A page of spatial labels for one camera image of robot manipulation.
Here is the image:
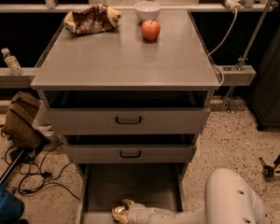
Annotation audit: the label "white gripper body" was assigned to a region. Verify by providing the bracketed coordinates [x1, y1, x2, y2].
[127, 203, 156, 224]

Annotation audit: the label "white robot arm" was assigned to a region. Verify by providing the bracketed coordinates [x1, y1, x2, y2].
[122, 168, 266, 224]

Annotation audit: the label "grey bottom drawer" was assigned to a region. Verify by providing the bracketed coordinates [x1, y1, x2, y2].
[76, 163, 186, 224]

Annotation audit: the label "grey drawer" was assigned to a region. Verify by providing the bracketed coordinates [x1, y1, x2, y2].
[76, 163, 186, 224]
[65, 134, 196, 163]
[46, 91, 210, 134]

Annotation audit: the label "grey middle drawer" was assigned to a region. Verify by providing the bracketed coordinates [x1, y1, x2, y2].
[65, 134, 196, 163]

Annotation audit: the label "grey drawer cabinet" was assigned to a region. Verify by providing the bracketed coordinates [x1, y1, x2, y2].
[30, 8, 221, 224]

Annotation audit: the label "grey top drawer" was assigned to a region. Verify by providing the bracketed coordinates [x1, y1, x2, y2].
[46, 91, 210, 134]

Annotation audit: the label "blue container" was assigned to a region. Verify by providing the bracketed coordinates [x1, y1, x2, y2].
[0, 186, 24, 222]

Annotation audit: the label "brown backpack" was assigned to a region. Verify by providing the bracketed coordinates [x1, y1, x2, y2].
[2, 91, 49, 149]

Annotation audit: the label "black wheeled stand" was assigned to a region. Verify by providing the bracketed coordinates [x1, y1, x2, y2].
[259, 154, 280, 178]

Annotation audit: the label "red apple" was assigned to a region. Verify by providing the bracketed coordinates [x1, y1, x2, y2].
[141, 20, 161, 41]

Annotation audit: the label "dark cabinet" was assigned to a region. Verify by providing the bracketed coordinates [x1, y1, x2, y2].
[247, 0, 280, 130]

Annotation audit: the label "clear plastic bottle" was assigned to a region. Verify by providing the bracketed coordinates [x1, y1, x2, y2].
[1, 48, 23, 76]

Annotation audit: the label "metal tripod pole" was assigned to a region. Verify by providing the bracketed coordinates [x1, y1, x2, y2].
[223, 0, 273, 112]

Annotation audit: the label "crumpled brown chip bag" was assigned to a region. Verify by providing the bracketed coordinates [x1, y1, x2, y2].
[63, 4, 121, 35]

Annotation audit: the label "white bowl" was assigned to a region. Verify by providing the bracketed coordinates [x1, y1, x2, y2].
[133, 1, 161, 21]

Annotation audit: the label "black floor cables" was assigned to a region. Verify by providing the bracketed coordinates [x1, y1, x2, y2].
[3, 142, 81, 202]

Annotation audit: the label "white cable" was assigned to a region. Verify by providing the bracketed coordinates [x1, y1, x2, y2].
[206, 7, 239, 87]

